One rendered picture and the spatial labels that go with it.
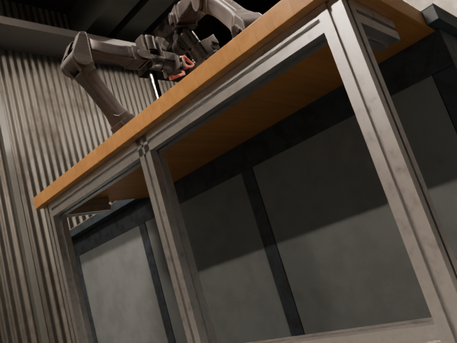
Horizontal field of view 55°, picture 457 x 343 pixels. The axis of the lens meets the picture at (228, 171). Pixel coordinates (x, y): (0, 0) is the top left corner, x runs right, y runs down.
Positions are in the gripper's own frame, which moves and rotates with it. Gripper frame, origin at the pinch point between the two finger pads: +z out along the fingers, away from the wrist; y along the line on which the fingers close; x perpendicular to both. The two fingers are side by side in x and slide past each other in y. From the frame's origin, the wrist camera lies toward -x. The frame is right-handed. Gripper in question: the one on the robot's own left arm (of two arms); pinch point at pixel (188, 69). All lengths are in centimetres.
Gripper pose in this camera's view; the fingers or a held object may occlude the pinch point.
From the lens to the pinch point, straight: 182.4
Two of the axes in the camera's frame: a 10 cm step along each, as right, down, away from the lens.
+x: 2.7, 9.4, -2.3
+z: 6.9, -0.2, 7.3
